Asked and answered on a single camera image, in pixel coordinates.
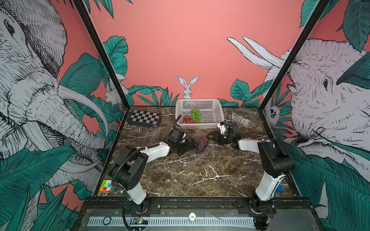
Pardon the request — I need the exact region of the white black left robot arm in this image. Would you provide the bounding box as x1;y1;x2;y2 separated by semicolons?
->
109;139;198;205

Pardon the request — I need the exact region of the black white chessboard box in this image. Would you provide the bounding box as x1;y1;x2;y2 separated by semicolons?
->
128;110;162;128

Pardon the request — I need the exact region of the red grape bunch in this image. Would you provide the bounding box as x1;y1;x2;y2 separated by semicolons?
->
181;116;197;124

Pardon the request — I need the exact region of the black left frame post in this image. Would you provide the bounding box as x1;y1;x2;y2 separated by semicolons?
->
72;0;130;109

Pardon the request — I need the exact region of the black left camera cable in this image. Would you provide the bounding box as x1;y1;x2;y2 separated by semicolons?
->
172;115;183;131

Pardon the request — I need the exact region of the black front mounting rail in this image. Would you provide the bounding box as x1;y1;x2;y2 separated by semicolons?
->
81;197;315;216

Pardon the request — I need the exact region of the white slotted cable duct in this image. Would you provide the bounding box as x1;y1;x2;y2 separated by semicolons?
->
87;217;255;228

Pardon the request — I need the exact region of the clear plastic clamshell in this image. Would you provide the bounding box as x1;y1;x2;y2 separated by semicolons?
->
230;112;251;128
137;126;161;147

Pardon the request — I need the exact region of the green grape bunch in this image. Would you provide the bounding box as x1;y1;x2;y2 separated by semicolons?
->
191;109;202;122

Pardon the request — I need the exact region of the black right frame post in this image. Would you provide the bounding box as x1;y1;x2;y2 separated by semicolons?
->
259;0;330;111

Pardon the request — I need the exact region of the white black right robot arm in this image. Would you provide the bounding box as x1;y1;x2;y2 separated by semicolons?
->
207;131;295;203

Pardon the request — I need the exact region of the purple grape bunch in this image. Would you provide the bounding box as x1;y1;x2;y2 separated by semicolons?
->
195;136;208;153

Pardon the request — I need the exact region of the small blue cube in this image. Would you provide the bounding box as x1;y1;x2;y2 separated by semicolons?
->
276;185;284;192

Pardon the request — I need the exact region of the clear plastic clamshell container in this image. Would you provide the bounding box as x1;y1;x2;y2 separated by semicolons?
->
192;131;209;155

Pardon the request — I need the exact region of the black frame post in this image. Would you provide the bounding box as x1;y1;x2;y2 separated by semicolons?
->
259;0;330;111
72;0;130;109

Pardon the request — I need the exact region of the white perforated plastic basket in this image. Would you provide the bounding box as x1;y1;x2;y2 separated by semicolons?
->
175;99;224;129

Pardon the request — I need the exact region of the colourful rubik cube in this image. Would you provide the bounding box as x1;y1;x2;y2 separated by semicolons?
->
99;180;115;193

